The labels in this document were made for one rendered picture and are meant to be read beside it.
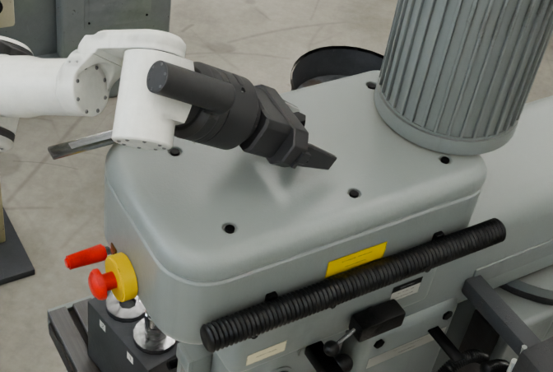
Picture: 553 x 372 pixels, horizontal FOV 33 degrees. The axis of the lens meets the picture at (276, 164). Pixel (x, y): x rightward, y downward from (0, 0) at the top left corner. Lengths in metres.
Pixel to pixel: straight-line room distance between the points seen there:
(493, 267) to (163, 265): 0.60
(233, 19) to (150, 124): 3.97
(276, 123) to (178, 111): 0.14
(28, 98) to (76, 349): 1.17
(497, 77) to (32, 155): 3.04
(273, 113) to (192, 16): 3.83
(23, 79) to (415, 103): 0.49
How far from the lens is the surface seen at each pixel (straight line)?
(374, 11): 5.22
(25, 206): 3.82
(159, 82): 0.96
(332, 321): 1.30
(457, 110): 1.21
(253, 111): 1.06
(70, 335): 2.21
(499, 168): 1.48
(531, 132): 1.57
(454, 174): 1.23
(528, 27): 1.17
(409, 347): 1.49
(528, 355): 1.28
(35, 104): 1.09
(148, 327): 1.92
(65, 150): 1.16
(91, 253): 1.30
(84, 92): 1.06
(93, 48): 1.04
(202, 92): 0.98
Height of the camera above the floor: 2.66
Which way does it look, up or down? 41 degrees down
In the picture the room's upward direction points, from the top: 10 degrees clockwise
